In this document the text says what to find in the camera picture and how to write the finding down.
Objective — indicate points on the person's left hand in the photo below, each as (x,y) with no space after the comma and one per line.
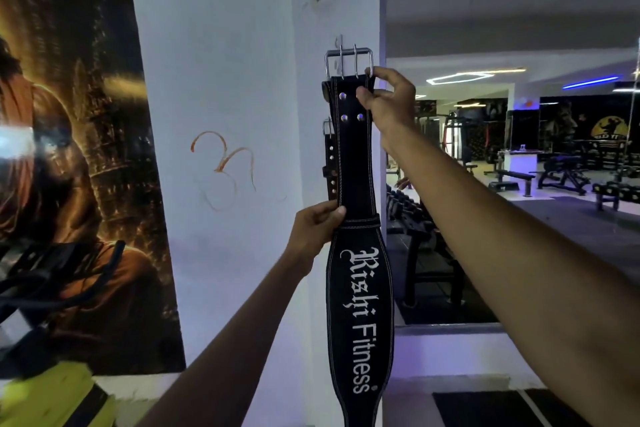
(310,236)

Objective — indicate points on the person's right hand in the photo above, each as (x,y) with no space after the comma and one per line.
(395,109)

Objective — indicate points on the person's right thumb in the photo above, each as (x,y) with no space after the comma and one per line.
(366,97)

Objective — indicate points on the person's left thumb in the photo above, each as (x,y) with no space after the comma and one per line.
(334,216)

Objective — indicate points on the black leather weightlifting belt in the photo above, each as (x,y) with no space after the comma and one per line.
(357,291)

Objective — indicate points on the person's left forearm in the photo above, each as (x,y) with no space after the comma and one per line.
(235,346)

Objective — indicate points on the person's right forearm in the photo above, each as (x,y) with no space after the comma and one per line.
(505,261)

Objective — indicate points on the black belt with holes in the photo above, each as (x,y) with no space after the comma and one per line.
(330,161)

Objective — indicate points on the black dumbbell rack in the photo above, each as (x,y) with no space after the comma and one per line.
(415,236)

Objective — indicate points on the blue ceiling light strip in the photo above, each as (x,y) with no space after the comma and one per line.
(590,82)

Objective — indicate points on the black floor mat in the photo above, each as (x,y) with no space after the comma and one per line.
(480,409)

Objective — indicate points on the yellow-green fabric item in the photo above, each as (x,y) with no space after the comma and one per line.
(45,399)

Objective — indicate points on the large wall mirror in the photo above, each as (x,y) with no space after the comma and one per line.
(540,41)

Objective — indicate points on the dark golden wall poster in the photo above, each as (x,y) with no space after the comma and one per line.
(80,151)

